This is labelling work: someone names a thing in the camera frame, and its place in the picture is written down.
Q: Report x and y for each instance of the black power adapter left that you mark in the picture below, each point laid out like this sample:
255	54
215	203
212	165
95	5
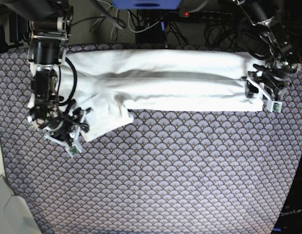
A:
18	28

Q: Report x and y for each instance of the blue box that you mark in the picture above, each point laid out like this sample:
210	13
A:
147	4

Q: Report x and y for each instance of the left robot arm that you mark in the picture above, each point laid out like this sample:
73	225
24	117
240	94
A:
282	59

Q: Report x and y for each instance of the white T-shirt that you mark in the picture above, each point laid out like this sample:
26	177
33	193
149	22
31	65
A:
113	82

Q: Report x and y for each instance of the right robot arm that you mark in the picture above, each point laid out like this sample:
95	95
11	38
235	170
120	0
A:
50	23

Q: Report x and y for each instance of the black adapter box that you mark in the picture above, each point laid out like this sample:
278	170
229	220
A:
154	35

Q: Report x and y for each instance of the patterned fan-print table cloth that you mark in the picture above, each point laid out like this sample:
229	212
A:
167	172

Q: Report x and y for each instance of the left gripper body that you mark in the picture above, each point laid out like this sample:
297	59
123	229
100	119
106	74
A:
272	78

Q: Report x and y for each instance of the grey plastic bin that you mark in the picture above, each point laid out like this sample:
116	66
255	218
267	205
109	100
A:
15	216

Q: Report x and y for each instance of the black OpenArm base plate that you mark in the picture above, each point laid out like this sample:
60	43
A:
290	218

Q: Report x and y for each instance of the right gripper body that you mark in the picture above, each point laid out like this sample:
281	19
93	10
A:
55	118

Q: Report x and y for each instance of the black power strip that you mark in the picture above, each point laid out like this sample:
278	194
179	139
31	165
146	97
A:
206	15

